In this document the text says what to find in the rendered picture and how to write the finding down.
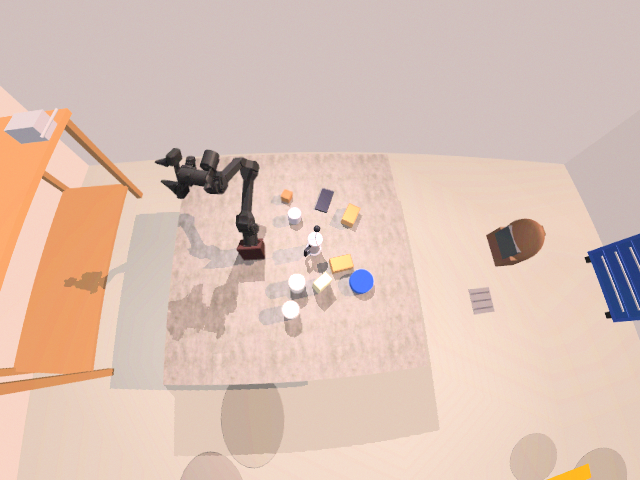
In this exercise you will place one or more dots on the dark grey flat bar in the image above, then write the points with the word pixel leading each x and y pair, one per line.
pixel 324 200

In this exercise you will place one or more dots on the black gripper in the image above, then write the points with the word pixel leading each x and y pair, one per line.
pixel 184 175

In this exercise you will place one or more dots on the blue short cylinder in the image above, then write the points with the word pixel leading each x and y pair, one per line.
pixel 361 281

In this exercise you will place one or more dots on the glass french press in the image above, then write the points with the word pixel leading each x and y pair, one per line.
pixel 315 240

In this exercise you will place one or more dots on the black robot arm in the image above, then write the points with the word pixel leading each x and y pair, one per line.
pixel 216 182

